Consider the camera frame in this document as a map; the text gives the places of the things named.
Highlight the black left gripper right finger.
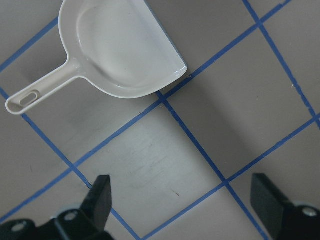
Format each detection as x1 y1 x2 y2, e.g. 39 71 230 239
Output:
250 173 320 240

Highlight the beige plastic dustpan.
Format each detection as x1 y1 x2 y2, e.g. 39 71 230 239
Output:
5 0 188 115

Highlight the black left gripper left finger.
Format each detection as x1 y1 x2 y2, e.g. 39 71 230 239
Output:
54 175 112 240

